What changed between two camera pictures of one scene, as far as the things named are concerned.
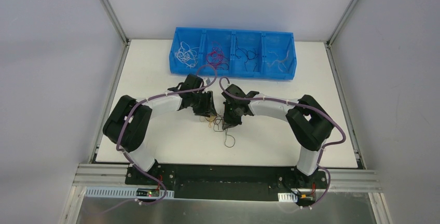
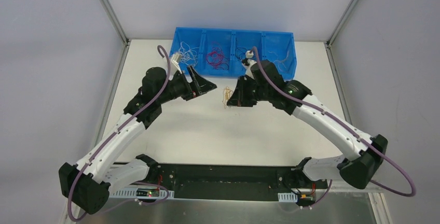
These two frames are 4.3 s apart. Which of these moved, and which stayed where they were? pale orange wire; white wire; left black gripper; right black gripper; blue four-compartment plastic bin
Moved: left black gripper; right black gripper
Stayed: blue four-compartment plastic bin; white wire; pale orange wire
